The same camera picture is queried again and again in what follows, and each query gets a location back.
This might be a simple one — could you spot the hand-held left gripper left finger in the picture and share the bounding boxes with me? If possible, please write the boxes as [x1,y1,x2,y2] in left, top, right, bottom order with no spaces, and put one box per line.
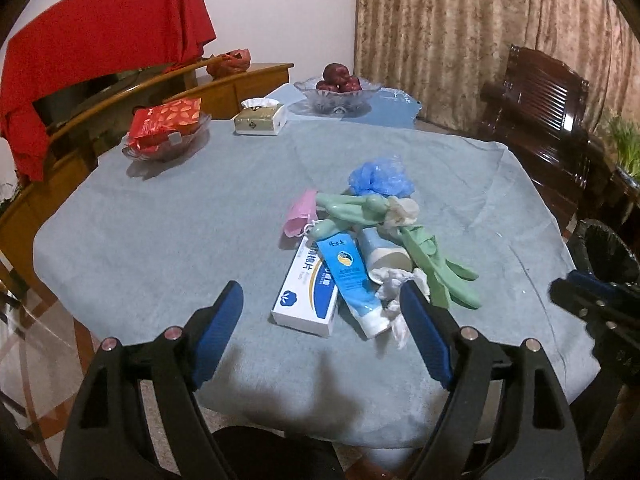
[59,280,245,480]

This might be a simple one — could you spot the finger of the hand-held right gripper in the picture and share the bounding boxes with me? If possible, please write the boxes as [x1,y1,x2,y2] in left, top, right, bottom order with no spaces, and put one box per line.
[566,270,640,302]
[549,278,610,323]

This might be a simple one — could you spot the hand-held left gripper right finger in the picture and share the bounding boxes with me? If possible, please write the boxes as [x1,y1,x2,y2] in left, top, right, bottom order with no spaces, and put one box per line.
[399,281,586,480]

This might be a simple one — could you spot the bin with black bag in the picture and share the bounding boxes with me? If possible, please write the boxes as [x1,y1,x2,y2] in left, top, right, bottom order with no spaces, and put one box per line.
[566,219,640,288]

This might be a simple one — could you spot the large white tissue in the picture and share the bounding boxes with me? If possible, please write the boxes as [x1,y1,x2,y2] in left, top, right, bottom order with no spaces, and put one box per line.
[370,267,432,351]

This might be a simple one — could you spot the white cardboard box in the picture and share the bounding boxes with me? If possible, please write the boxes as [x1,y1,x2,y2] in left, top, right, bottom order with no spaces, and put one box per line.
[271,237,346,338]

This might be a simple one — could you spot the white and blue cup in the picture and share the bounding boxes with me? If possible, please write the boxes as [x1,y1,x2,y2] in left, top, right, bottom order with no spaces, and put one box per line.
[357,226,415,273]

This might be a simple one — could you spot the blue toothpaste tube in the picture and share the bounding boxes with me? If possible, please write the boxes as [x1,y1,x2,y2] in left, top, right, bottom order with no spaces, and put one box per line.
[316,232,393,339]

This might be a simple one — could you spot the small white tissue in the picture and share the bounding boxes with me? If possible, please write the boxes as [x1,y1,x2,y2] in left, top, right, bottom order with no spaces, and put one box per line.
[387,197,420,226]

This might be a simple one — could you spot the twisted green rubber glove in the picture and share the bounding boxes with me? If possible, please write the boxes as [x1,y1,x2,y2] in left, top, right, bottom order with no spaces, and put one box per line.
[305,192,401,241]

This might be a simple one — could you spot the grey-blue tablecloth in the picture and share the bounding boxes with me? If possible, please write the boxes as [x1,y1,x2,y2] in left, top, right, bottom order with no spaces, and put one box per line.
[32,120,601,448]

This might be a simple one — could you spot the green potted plant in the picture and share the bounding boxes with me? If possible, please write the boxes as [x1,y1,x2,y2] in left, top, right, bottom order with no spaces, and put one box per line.
[602,115,640,181]

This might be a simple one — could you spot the dark wooden armchair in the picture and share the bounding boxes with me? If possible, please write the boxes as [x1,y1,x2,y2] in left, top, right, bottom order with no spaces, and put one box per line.
[475,45,608,233]

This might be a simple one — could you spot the glass snack bowl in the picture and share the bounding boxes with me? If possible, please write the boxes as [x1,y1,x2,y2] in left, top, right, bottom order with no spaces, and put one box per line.
[121,112,212,162]

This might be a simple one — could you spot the tissue box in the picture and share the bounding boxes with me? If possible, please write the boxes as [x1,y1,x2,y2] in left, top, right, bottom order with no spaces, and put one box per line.
[233,98,287,137]

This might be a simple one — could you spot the red snack packets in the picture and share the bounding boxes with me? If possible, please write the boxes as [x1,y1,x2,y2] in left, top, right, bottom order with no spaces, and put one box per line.
[129,98,202,153]

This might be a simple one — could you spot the light blue table cover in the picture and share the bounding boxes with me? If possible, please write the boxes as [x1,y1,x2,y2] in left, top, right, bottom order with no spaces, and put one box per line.
[265,82,423,128]

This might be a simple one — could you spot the glass fruit bowl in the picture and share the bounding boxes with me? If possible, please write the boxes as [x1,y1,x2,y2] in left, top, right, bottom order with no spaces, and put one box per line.
[293,77,383,116]

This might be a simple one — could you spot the wooden cabinet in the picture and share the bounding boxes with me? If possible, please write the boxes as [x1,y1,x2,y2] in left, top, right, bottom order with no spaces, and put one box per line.
[0,57,295,261]

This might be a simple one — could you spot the red bag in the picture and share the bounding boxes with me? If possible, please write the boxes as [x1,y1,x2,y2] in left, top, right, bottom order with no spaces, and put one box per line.
[206,49,251,78]

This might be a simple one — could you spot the beige patterned curtain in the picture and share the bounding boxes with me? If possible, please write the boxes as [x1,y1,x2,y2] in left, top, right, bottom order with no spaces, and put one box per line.
[354,0,640,133]

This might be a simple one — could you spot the black television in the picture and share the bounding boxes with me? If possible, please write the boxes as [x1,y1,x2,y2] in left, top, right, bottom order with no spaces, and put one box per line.
[32,67,146,128]

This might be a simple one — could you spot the pile of red apples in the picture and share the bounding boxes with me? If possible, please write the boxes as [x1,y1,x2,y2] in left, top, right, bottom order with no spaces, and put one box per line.
[316,63,362,93]

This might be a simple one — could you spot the red cloth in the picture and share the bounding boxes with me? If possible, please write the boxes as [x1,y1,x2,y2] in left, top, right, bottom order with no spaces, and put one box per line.
[0,0,217,182]

